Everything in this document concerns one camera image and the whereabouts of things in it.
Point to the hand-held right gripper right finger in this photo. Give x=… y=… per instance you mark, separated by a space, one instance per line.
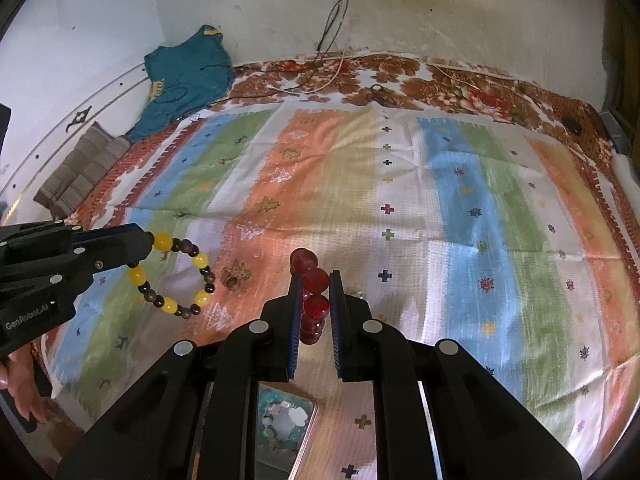
x=336 y=330

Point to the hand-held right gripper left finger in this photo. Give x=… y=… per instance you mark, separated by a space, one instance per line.
x=296 y=330

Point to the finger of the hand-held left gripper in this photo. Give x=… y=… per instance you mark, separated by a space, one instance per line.
x=100 y=234
x=115 y=252

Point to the silver metal tin box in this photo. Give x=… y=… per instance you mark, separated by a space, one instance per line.
x=285 y=455

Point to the person's left hand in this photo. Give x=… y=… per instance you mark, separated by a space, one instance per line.
x=22 y=385

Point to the grey striped folded cloth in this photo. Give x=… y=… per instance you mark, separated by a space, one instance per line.
x=80 y=170

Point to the small brown bead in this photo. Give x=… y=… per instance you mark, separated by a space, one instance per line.
x=232 y=283

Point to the striped colourful blanket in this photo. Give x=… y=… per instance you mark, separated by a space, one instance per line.
x=400 y=210

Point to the teal shirt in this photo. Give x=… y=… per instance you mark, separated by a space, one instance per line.
x=185 y=85

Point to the bunch of keys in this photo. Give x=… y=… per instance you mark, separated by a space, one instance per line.
x=376 y=91

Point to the small black round object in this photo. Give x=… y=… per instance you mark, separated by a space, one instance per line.
x=570 y=123

